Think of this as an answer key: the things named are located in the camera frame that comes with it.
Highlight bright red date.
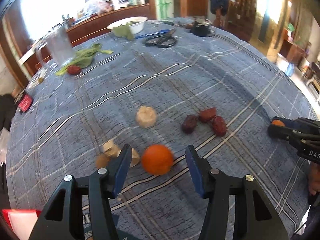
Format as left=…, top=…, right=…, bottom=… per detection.
left=199, top=107, right=216, bottom=123

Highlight red white tray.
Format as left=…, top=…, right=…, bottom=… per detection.
left=2, top=209, right=41, bottom=239

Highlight blue pen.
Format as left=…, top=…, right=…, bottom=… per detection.
left=135, top=29, right=170, bottom=40

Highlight wooden stair railing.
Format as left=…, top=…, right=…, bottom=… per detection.
left=213, top=0, right=257, bottom=42

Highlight beige ginger piece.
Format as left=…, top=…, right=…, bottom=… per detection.
left=136, top=106, right=157, bottom=128

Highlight dark jacket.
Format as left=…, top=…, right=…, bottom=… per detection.
left=210, top=0, right=229, bottom=16

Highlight clear glass pitcher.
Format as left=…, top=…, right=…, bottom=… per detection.
left=35, top=24, right=75, bottom=69

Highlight green leafy vegetable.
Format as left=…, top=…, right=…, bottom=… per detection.
left=55, top=43, right=113, bottom=76

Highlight black scissors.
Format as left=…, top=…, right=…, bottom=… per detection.
left=143, top=29, right=177, bottom=48

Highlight wooden counter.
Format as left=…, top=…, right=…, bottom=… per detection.
left=12, top=3, right=156, bottom=75

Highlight small orange mandarin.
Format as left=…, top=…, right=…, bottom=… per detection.
left=271, top=119, right=285, bottom=127

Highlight white bowl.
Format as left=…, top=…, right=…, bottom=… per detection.
left=107, top=16, right=148, bottom=35

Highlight right hand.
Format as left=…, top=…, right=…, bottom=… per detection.
left=308, top=162, right=320, bottom=196

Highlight blue plaid tablecloth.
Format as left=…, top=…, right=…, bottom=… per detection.
left=7, top=28, right=317, bottom=239

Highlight dark red date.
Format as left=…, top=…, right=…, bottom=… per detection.
left=181, top=115, right=198, bottom=134

